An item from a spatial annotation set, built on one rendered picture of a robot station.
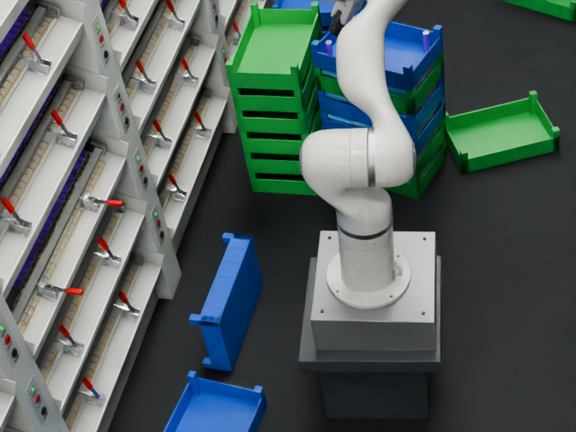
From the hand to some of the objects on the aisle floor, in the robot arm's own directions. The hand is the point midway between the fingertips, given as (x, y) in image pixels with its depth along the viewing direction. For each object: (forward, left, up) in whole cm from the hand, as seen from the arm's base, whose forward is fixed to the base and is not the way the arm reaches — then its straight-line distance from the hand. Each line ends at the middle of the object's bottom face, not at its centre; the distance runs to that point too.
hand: (339, 24), depth 286 cm
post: (+51, +50, -55) cm, 90 cm away
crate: (-11, -3, -53) cm, 54 cm away
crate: (-44, -15, -52) cm, 69 cm away
